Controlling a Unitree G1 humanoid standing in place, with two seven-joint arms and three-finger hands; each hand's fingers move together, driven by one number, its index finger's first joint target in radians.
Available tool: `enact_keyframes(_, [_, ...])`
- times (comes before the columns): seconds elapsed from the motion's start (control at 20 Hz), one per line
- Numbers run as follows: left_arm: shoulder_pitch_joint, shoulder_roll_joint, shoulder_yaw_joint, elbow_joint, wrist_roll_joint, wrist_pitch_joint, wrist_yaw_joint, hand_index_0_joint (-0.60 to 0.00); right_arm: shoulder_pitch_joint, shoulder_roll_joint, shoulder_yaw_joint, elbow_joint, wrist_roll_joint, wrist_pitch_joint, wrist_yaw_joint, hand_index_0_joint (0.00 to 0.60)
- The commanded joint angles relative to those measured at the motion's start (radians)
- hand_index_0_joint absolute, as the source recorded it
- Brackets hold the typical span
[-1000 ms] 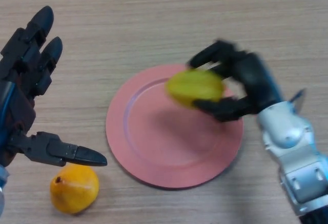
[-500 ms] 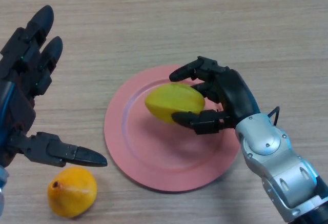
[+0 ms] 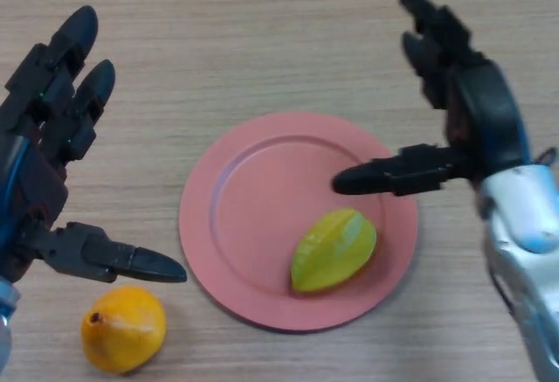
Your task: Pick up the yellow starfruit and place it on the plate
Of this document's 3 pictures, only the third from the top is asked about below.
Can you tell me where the orange pear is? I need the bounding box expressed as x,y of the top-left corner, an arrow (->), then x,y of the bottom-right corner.
80,285 -> 168,375

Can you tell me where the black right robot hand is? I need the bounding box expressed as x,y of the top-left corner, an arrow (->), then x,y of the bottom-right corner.
331,0 -> 532,198

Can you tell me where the yellow starfruit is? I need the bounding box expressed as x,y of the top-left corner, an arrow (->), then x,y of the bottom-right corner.
290,207 -> 378,294

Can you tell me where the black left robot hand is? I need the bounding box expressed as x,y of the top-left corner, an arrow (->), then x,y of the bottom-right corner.
0,4 -> 188,286

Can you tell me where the pink round plate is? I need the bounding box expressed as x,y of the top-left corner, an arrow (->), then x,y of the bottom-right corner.
178,111 -> 418,334

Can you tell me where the thin cable at right wrist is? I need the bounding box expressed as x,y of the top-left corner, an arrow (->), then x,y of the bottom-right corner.
530,146 -> 559,170

